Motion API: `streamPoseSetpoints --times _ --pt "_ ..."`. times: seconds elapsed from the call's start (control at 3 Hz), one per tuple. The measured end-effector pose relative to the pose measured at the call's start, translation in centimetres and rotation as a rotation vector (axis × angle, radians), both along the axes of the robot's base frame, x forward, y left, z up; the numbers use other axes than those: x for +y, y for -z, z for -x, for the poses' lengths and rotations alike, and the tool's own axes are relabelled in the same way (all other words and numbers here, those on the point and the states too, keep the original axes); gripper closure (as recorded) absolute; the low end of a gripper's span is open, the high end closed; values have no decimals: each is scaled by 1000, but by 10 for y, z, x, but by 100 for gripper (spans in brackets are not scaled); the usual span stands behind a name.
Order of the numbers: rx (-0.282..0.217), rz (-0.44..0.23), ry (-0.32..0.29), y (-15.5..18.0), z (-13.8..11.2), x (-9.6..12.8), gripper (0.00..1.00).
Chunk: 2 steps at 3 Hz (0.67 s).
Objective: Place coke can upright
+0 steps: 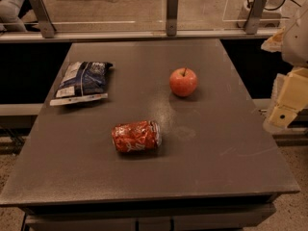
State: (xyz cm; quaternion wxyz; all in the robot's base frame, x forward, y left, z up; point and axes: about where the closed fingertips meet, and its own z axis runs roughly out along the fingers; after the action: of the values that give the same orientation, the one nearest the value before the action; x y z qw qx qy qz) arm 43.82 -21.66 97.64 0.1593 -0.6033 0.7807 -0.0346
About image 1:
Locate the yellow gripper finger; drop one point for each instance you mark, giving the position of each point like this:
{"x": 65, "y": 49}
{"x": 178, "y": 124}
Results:
{"x": 289, "y": 97}

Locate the red coke can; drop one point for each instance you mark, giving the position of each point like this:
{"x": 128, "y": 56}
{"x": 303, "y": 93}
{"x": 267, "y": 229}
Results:
{"x": 136, "y": 136}

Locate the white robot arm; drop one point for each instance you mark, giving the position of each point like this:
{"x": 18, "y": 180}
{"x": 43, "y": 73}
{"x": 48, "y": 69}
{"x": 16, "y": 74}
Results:
{"x": 292, "y": 42}

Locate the red apple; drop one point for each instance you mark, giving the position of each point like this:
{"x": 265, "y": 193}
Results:
{"x": 183, "y": 82}

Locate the blue chip bag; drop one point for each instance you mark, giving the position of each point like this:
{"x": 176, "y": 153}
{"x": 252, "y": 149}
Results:
{"x": 82, "y": 82}

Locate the person in background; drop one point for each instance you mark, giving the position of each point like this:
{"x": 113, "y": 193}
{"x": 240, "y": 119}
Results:
{"x": 10, "y": 16}

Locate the white device with cable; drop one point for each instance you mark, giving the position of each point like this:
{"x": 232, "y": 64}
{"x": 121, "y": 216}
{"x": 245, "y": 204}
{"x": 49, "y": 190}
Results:
{"x": 271, "y": 16}

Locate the metal rail ledge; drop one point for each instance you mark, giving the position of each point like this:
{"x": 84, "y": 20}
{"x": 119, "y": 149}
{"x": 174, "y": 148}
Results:
{"x": 15, "y": 37}

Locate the right metal bracket post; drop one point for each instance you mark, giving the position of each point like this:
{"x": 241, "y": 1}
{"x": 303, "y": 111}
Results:
{"x": 252, "y": 23}

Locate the metal bracket post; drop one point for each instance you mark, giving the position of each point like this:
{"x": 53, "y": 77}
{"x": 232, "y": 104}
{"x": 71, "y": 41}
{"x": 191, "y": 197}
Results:
{"x": 171, "y": 20}
{"x": 252, "y": 23}
{"x": 46, "y": 27}

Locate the middle metal bracket post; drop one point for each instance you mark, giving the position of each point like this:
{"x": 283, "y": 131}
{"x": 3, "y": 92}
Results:
{"x": 171, "y": 20}

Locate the left metal bracket post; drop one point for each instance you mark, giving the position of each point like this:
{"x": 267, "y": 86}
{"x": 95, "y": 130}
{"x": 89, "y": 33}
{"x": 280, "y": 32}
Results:
{"x": 46, "y": 27}

